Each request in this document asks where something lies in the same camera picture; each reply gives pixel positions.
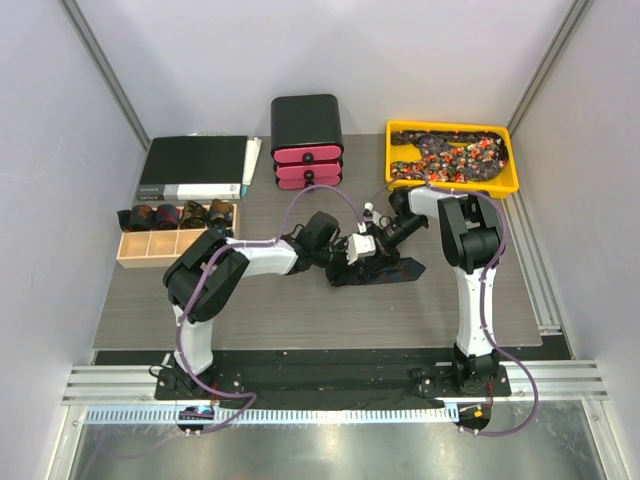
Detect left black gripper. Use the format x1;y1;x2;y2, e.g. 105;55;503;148
314;238;363;288

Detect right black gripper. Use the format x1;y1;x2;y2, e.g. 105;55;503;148
362;215;425;277

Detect blue brown striped tie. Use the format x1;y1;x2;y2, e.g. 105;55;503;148
326;256;426;287

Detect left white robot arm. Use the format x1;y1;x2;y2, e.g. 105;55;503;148
163;211;359;399

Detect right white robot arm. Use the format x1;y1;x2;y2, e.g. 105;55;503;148
381;185;506;395

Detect colourful floral tie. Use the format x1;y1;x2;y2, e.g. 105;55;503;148
390;130;509;183

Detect rolled blue gold tie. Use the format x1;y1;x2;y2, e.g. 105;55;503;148
214;226;235;238

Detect black pink drawer box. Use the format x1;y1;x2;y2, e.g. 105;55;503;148
270;94;344;190

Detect yellow plastic tray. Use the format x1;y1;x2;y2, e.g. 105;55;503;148
384;120;520;199

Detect rolled brown patterned tie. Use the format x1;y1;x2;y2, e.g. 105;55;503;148
179;200;208;229

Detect rolled navy striped tie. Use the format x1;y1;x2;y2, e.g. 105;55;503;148
154;204;182;231

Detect black flat box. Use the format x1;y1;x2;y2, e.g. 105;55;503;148
136;135;249;201

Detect wooden compartment organizer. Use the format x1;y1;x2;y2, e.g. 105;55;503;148
117;202;239;268

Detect rolled red dark tie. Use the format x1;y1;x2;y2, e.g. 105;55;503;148
116;205;156;233

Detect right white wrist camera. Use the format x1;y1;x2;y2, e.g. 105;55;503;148
363;202;383;227

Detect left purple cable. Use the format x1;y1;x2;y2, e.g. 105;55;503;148
174;184;366;401

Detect purple cable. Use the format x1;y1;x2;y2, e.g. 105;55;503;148
369;172;540;439
174;184;366;401

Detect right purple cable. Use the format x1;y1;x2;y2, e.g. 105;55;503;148
369;172;540;439

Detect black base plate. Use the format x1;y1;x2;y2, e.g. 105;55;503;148
149;348;512;411

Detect aluminium frame rail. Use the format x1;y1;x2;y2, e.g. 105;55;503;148
62;364;166;404

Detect white slotted cable duct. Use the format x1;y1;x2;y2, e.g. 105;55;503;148
84;404;459;426

